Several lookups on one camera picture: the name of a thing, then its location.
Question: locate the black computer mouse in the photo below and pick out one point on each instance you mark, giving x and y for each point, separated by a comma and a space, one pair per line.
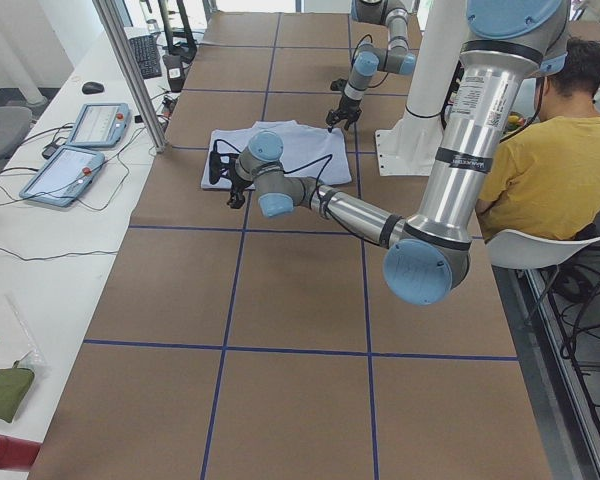
92, 88

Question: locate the lower teach pendant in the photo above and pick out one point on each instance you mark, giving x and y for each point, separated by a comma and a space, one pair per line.
64, 177

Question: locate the grey office chair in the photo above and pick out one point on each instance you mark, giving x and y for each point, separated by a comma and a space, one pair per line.
15, 122

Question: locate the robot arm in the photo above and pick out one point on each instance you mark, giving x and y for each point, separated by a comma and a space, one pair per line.
427, 254
367, 59

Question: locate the upper teach pendant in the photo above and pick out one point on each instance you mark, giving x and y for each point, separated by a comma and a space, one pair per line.
99, 125

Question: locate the aluminium frame post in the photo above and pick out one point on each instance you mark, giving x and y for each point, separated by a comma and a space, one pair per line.
113, 26

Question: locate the white plastic chair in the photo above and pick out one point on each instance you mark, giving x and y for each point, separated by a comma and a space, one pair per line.
512, 249

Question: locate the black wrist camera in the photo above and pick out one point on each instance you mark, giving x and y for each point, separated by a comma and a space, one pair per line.
338, 85
221, 165

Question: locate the person in yellow shirt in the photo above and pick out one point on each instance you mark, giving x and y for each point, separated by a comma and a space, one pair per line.
545, 181

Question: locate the green folded cloth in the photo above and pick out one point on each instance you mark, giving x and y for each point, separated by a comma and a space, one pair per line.
15, 383

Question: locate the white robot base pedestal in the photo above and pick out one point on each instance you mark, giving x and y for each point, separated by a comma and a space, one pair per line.
409, 148

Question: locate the teach pendant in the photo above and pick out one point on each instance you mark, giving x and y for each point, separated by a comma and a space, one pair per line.
64, 177
99, 125

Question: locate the red cylinder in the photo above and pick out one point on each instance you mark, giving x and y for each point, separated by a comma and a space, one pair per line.
17, 454

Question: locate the black keyboard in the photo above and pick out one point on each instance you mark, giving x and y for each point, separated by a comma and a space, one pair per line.
145, 52

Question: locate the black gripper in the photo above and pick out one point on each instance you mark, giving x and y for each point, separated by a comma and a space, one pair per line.
238, 185
344, 106

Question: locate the light blue striped shirt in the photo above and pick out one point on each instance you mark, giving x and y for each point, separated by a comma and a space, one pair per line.
302, 145

